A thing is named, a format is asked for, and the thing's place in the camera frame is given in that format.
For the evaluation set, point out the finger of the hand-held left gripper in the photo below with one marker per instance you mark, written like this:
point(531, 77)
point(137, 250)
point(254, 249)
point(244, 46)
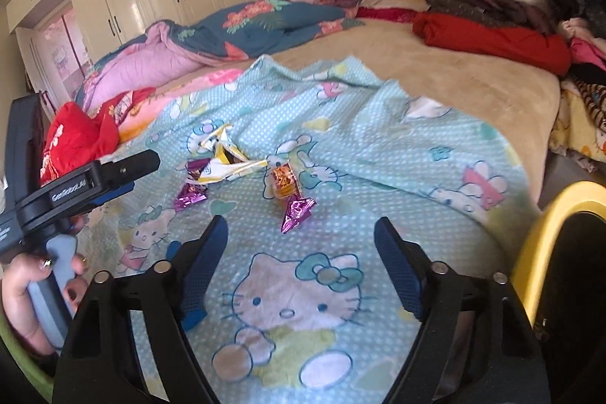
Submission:
point(106, 198)
point(132, 165)

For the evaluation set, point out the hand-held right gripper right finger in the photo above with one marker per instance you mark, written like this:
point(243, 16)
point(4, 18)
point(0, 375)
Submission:
point(397, 269)

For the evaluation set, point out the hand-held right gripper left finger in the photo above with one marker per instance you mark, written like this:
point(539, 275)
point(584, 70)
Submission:
point(208, 264)

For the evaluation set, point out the yellow white snack wrapper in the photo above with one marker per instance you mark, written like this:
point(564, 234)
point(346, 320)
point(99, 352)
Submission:
point(222, 171)

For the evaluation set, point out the orange candy wrapper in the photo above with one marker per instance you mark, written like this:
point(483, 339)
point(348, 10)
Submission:
point(282, 181)

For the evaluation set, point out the yellow round bin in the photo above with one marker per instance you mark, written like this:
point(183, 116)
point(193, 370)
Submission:
point(535, 252)

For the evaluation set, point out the person's left forearm green sleeve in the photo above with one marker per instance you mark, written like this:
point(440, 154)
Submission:
point(23, 366)

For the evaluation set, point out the person's left hand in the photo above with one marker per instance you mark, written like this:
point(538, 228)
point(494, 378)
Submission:
point(19, 304)

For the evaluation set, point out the small blue plastic piece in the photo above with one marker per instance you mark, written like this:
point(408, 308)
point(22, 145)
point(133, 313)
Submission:
point(195, 319)

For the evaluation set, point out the red garment with white print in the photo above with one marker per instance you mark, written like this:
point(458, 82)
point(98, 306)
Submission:
point(80, 134)

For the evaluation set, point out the pink cartoon bed sheet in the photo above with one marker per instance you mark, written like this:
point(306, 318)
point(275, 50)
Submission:
point(189, 96)

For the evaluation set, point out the light blue cartoon blanket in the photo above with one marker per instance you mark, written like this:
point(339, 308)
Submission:
point(331, 337)

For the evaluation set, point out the pink cartoon door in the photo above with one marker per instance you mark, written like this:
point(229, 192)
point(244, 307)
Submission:
point(61, 53)

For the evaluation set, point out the beige bed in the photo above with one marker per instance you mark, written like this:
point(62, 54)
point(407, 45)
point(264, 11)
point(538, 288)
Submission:
point(449, 91)

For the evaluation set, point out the blue pink floral quilt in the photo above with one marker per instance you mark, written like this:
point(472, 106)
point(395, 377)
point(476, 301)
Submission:
point(265, 25)

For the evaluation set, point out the yellow cartoon blanket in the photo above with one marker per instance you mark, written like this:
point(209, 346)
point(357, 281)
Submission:
point(577, 136)

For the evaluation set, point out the folded red cloth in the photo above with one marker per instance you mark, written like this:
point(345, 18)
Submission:
point(497, 39)

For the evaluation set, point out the red lace cloth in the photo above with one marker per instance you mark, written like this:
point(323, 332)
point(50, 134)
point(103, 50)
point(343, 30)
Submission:
point(388, 13)

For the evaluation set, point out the tiger striped blanket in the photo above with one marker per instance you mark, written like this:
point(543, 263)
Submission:
point(594, 101)

